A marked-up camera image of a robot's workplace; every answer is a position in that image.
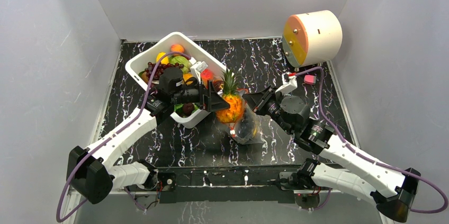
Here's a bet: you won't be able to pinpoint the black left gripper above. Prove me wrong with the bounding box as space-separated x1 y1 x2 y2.
172 78 230 113

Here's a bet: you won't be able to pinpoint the orange toy pineapple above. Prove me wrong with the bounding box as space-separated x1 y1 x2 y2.
215 69 244 123

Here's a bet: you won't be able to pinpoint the dark blue toy grapes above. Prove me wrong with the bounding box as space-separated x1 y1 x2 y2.
235 117 258 144

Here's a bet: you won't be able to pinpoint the clear zip top bag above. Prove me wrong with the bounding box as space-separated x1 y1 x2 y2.
228 99 262 145

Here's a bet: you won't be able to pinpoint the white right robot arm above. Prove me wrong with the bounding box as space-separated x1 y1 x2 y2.
243 87 420 223

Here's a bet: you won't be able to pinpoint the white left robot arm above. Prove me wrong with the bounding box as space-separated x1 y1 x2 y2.
67 67 230 204

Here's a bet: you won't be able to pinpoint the dark purple toy fruit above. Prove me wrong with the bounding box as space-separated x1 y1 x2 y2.
212 80 224 93

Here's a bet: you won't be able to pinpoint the dark red toy mangosteen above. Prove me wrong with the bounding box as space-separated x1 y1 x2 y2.
181 103 196 117

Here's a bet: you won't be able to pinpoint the red toy peach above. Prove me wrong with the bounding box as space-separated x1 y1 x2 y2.
200 69 214 85

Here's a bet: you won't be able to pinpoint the green toy cabbage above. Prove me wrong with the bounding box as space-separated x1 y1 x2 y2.
169 56 192 74

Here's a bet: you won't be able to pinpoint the pink eraser block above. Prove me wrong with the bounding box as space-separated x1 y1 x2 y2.
303 75 317 85

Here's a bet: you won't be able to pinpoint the white plastic bin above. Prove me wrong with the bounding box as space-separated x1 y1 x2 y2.
125 32 226 132

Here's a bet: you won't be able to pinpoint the yellow toy lemon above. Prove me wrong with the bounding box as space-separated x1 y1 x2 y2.
156 52 170 65

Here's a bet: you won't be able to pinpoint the orange toy fruit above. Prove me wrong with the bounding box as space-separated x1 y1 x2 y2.
170 44 185 56

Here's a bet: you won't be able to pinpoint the red toy grapes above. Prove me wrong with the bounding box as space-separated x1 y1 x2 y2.
141 62 170 82

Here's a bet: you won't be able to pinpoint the white cylinder drum toy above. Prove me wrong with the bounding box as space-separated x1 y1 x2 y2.
282 10 343 68

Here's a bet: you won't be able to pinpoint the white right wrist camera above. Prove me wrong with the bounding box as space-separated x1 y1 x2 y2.
275 73 298 95

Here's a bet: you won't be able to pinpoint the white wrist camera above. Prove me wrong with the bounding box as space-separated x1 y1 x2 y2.
275 73 298 95
190 61 208 82

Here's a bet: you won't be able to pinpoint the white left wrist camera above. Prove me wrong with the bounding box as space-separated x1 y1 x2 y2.
190 61 208 82

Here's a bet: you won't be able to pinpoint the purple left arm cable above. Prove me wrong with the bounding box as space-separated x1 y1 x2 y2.
56 51 192 223

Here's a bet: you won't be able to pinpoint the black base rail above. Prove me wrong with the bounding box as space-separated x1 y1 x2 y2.
133 164 337 212

